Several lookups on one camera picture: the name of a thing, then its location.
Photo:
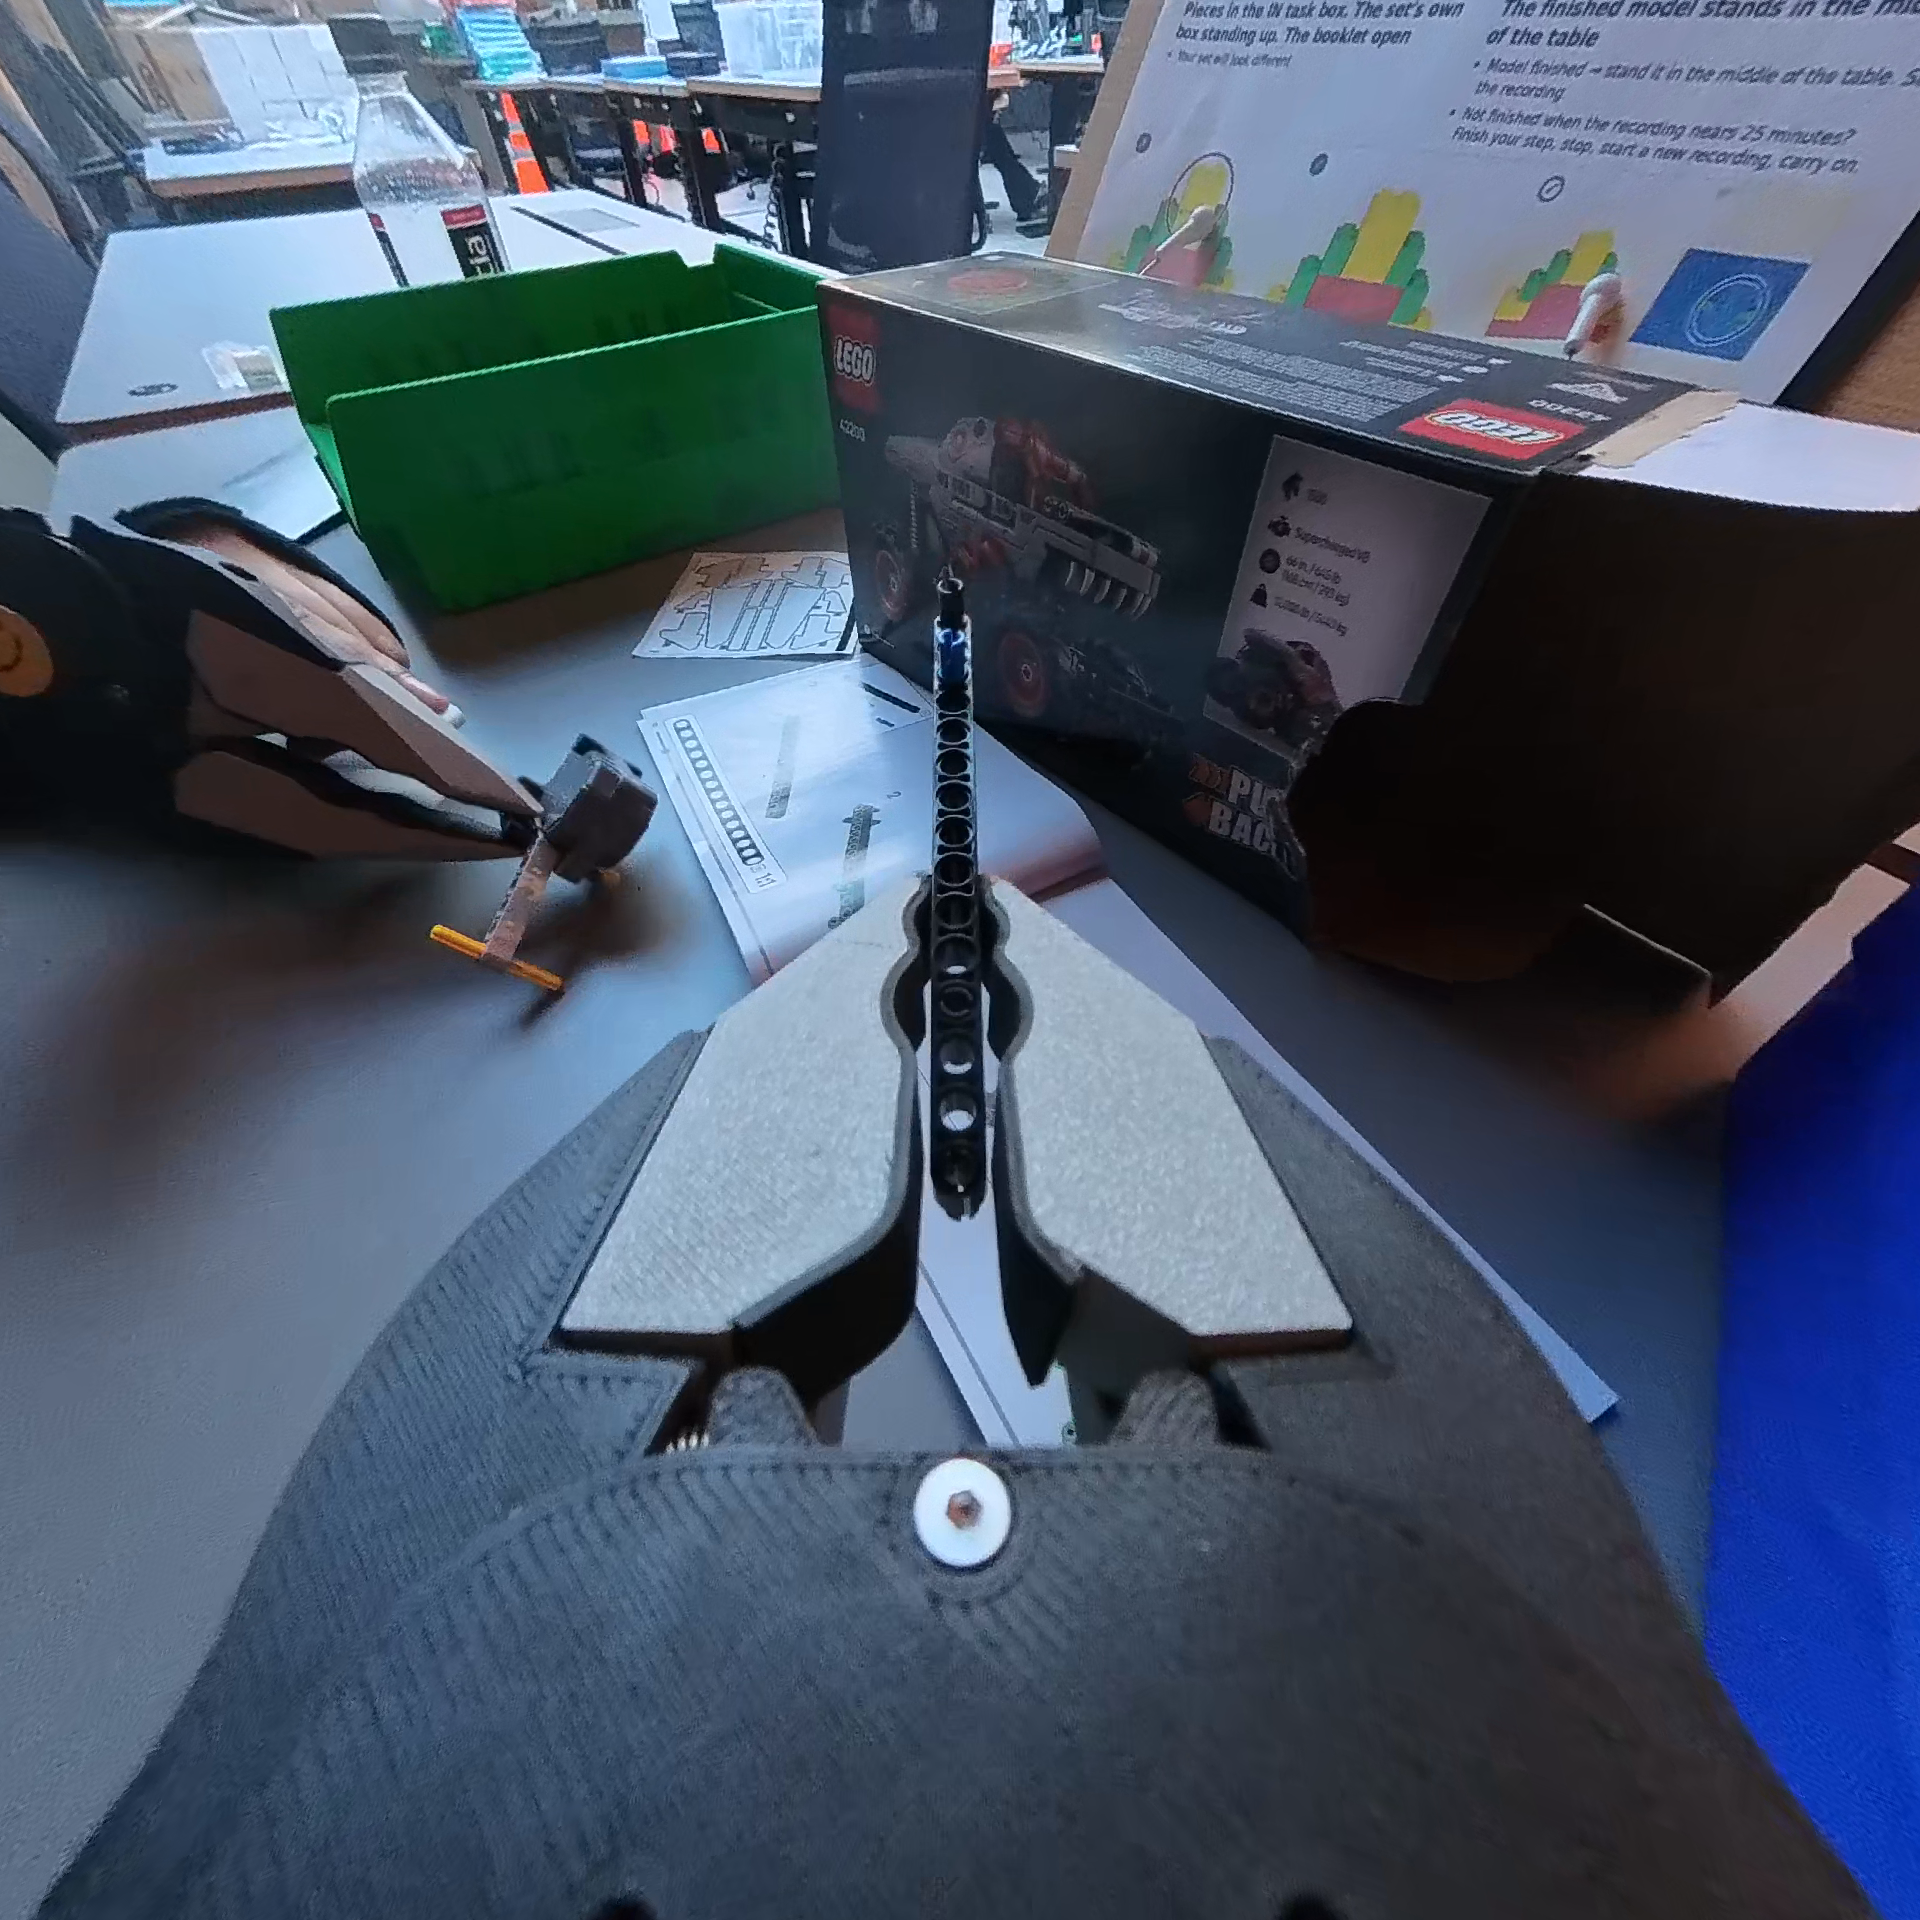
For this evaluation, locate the task instruction poster board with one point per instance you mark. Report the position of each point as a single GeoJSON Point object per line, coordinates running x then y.
{"type": "Point", "coordinates": [1440, 165]}

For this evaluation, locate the person's left hand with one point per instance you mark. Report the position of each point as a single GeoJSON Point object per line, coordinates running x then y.
{"type": "Point", "coordinates": [358, 629]}

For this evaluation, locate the small clear plastic bag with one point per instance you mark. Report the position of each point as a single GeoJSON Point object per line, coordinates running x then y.
{"type": "Point", "coordinates": [246, 368]}

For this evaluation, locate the black office chair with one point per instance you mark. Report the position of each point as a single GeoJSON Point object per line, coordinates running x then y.
{"type": "Point", "coordinates": [900, 120]}

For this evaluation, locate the black lego set box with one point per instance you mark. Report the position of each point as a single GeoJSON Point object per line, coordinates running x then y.
{"type": "Point", "coordinates": [1142, 495]}

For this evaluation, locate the green plastic bin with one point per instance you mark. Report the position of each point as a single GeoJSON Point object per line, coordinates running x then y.
{"type": "Point", "coordinates": [569, 452]}

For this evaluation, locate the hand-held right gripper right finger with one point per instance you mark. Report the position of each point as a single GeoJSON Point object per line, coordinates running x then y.
{"type": "Point", "coordinates": [1154, 1154]}

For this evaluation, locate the white side table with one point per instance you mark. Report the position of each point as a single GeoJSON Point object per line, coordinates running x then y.
{"type": "Point", "coordinates": [195, 284]}

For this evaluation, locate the long black lego beam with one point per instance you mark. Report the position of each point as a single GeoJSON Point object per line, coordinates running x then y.
{"type": "Point", "coordinates": [954, 839]}

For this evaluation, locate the clear water bottle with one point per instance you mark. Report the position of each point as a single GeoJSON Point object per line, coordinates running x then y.
{"type": "Point", "coordinates": [428, 196]}

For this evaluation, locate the lego instruction booklet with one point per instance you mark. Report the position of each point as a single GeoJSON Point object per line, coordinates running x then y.
{"type": "Point", "coordinates": [796, 809]}

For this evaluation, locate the blue storage box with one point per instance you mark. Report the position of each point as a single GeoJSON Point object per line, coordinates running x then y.
{"type": "Point", "coordinates": [1828, 1350]}

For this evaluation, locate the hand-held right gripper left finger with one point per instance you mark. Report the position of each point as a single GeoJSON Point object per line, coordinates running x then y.
{"type": "Point", "coordinates": [750, 1154]}

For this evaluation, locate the grey lego motor assembly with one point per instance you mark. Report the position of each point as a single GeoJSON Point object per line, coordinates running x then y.
{"type": "Point", "coordinates": [596, 808]}

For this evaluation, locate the lego sticker sheet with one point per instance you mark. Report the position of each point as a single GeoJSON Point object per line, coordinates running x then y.
{"type": "Point", "coordinates": [743, 609]}

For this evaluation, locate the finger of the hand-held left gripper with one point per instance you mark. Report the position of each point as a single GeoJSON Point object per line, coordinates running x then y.
{"type": "Point", "coordinates": [376, 721]}
{"type": "Point", "coordinates": [330, 809]}

